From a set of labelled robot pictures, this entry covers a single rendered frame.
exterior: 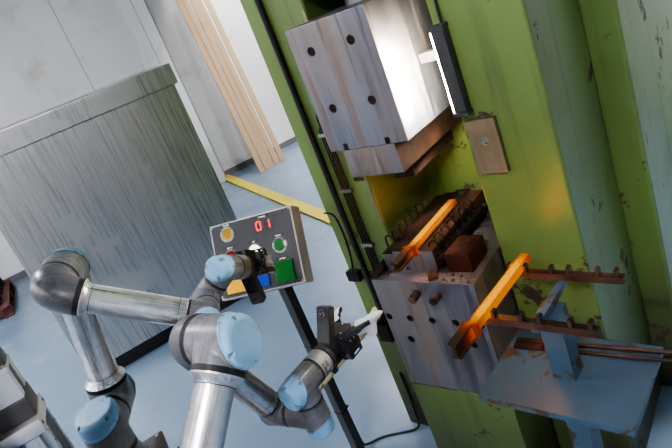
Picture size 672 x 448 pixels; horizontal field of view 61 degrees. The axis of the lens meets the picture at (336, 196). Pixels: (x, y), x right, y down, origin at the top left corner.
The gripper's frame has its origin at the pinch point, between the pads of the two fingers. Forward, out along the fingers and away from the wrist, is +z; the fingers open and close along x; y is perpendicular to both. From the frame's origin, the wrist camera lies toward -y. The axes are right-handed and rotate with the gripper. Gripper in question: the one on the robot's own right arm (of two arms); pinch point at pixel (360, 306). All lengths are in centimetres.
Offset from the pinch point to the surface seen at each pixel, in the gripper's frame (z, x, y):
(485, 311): 5.8, 35.3, 2.9
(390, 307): 24.6, -12.0, 19.6
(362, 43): 31, 8, -67
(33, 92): 228, -616, -97
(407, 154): 35.1, 7.6, -30.8
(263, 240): 18, -52, -11
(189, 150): 129, -230, -18
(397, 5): 47, 13, -72
